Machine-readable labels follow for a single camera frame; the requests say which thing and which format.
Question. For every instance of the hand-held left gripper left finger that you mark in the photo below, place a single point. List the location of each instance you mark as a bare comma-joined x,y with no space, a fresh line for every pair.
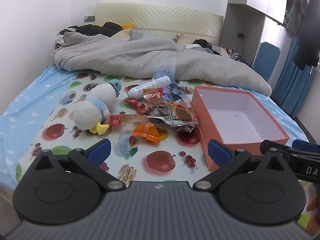
100,151

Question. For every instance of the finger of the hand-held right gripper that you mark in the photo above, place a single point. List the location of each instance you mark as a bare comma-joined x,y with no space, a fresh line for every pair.
305,145
282,145

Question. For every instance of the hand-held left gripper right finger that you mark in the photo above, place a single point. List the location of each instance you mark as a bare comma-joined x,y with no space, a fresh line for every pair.
217,152

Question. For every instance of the pink cardboard box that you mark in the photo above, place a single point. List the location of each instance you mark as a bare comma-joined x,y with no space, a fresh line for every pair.
200,120

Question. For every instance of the green-edged clear snack packet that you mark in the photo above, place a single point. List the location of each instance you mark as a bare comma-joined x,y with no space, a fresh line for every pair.
182,115

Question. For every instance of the red snack packet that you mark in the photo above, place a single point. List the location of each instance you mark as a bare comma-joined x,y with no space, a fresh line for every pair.
133,103

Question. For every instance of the person's right hand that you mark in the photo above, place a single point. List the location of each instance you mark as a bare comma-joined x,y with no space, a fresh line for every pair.
314,205

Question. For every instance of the fruit print mat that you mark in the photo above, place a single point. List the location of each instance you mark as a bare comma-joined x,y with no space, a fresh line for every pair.
75,152

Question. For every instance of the white plush duck toy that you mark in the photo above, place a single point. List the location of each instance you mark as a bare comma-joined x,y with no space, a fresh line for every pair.
87,110

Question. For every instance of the long clear snack packet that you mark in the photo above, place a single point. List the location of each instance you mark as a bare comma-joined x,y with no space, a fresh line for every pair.
130,118

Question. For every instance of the orange snack packet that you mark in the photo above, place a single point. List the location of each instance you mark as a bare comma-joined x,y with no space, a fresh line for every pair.
146,131

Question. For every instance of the blue curtain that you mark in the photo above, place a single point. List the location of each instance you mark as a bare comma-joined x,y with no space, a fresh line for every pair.
292,80

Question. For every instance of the pile of mixed snack bags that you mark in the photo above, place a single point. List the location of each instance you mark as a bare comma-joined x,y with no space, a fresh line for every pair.
160,110

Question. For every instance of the dark blue wrapper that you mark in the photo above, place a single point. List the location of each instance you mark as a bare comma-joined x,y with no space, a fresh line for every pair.
176,90

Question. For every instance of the white spray bottle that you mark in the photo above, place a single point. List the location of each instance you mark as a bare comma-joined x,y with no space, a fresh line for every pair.
150,86

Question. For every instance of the blue chair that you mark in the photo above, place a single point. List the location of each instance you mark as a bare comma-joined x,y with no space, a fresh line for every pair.
266,60

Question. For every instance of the light blue plastic bag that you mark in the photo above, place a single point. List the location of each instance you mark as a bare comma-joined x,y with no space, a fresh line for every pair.
163,73

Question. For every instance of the grey duvet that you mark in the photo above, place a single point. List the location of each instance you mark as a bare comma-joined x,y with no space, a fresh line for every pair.
125,57

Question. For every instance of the dark clothes heap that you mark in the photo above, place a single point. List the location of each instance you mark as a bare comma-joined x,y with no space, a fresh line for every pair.
206,45

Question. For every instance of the hanging black garment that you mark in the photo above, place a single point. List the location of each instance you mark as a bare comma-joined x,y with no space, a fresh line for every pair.
308,35

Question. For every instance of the beige pillow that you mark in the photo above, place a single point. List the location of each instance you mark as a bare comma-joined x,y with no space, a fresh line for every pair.
121,35

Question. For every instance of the black clothing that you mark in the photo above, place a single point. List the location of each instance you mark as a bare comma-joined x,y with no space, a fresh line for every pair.
100,28

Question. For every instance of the hanging grey jacket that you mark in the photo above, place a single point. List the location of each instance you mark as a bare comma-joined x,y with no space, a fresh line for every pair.
296,12

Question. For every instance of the cream quilted headboard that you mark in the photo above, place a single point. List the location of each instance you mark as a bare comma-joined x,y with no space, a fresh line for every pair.
162,17

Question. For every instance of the wall socket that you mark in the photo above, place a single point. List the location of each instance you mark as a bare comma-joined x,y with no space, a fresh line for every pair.
89,19

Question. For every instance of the white wall cabinet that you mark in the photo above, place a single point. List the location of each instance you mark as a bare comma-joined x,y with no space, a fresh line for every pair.
250,5

